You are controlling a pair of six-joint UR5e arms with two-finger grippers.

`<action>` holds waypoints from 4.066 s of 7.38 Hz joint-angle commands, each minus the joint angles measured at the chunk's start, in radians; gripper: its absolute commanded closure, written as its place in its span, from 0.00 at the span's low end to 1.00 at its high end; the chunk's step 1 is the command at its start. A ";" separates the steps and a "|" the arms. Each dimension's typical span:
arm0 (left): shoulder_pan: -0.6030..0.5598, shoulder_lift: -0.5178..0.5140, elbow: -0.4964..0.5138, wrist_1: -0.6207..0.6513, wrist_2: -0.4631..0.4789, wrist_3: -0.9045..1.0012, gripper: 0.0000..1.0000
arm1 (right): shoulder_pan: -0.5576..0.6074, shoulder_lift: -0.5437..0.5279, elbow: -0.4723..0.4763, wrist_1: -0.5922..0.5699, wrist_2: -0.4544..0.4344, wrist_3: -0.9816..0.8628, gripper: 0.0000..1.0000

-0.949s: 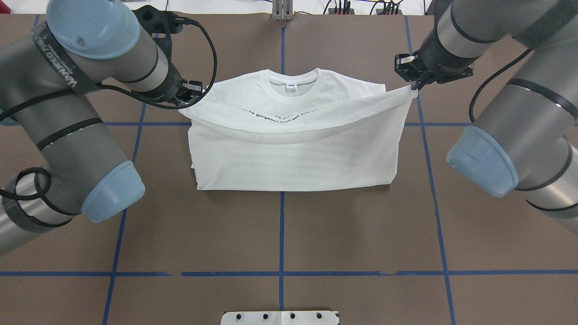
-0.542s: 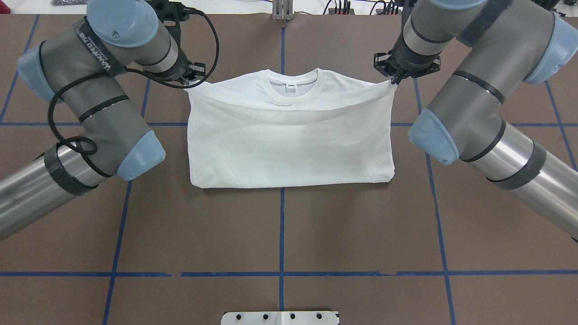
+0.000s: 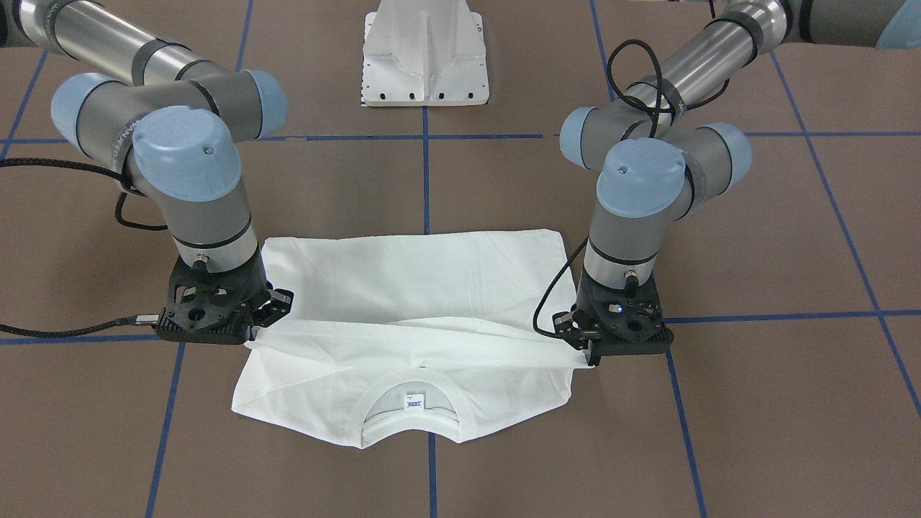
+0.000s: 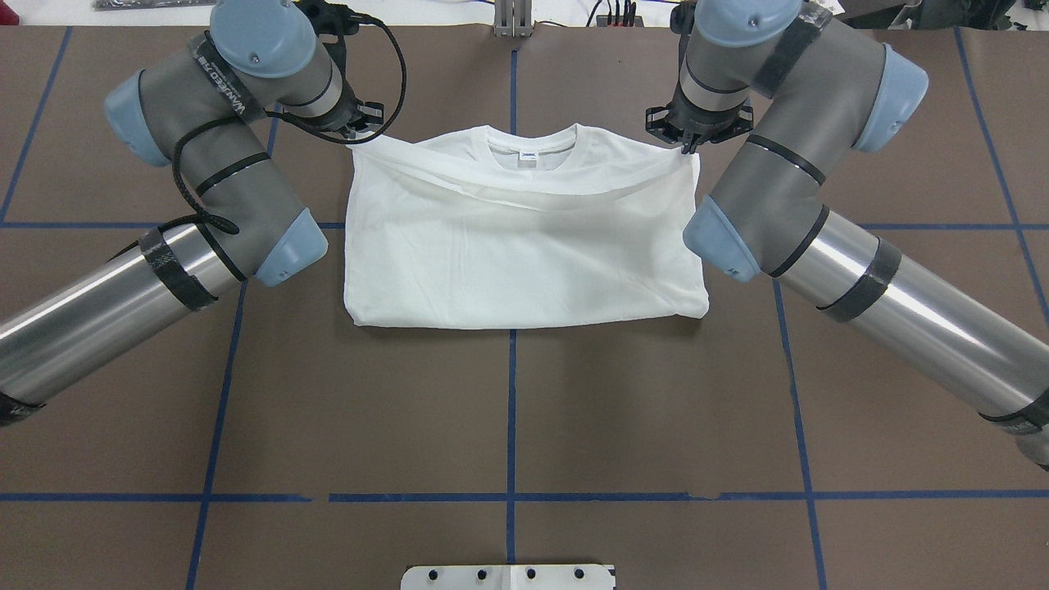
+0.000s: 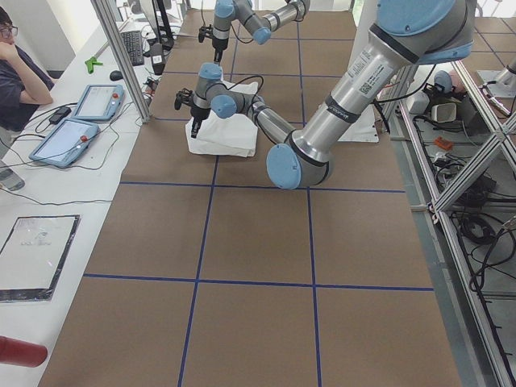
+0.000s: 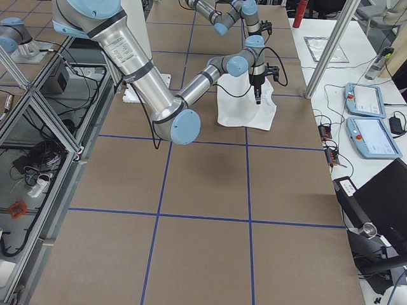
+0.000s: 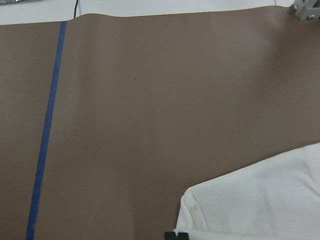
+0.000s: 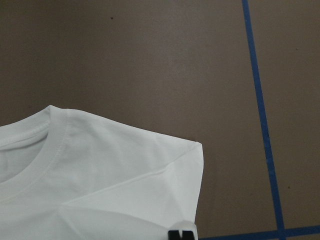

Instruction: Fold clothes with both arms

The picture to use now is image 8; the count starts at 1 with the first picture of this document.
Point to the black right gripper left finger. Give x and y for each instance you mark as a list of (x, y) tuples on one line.
[(174, 235)]

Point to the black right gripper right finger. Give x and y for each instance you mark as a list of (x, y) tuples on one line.
[(187, 235)]

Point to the white long-sleeve printed shirt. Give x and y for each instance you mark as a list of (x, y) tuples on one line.
[(67, 174)]

